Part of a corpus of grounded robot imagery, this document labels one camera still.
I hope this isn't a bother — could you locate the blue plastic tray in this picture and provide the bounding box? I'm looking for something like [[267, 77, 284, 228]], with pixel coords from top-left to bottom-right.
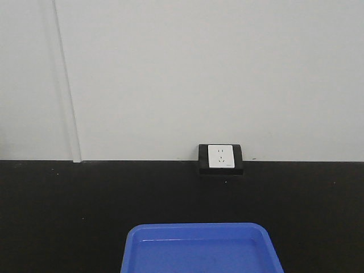
[[121, 223, 283, 272]]

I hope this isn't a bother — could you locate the white wall socket black box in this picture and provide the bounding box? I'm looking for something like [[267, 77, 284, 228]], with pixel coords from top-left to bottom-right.
[[198, 144, 243, 175]]

